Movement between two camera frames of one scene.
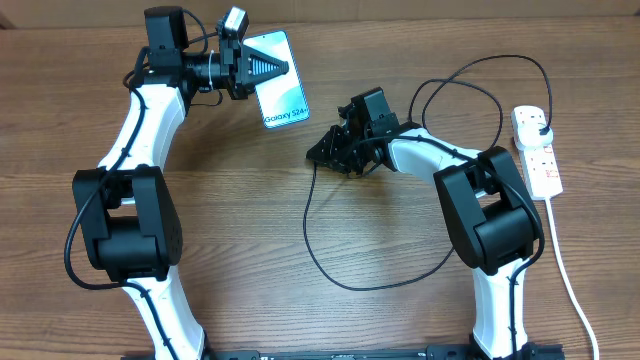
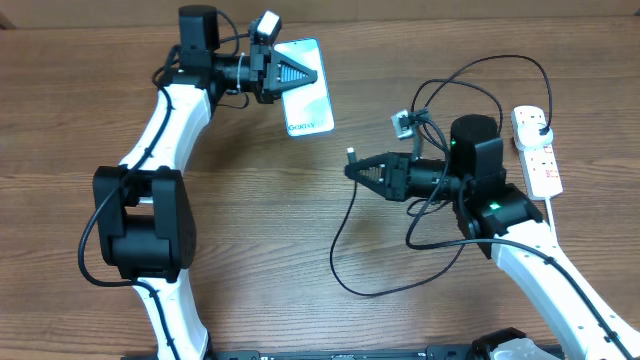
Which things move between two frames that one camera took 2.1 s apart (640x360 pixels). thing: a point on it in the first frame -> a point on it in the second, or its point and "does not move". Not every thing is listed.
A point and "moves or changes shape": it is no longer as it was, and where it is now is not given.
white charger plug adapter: (535, 134) does not move
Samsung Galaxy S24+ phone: (281, 100) moves or changes shape
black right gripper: (329, 143) -> (392, 181)
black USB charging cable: (396, 130) -> (454, 259)
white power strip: (539, 163) does not move
